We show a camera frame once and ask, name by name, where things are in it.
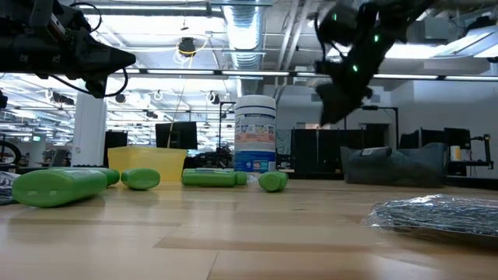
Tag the white paper roll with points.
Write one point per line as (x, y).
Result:
(455, 153)

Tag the silver round ceiling duct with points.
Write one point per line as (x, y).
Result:
(245, 31)

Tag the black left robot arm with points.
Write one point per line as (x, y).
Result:
(2, 99)

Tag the black partition panels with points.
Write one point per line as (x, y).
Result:
(311, 148)

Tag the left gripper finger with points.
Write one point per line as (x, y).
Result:
(105, 68)
(109, 48)

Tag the white wipes canister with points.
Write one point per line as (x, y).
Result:
(254, 132)

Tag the grey translucent plastic bin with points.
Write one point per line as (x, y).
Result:
(393, 167)

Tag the yellow plastic bin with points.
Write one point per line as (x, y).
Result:
(148, 159)

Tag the long ceiling light rail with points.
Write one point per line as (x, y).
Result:
(253, 72)

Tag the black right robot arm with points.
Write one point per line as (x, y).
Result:
(389, 23)

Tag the black standing monitor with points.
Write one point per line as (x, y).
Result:
(177, 135)

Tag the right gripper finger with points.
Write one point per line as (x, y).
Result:
(344, 112)
(328, 114)

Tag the thin black pole stand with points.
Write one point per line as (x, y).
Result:
(220, 124)

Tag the green exit sign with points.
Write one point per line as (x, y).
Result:
(37, 138)

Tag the black desk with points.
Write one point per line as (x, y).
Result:
(470, 165)

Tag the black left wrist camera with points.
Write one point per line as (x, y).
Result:
(96, 87)

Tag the white pillar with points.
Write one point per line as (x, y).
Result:
(88, 132)

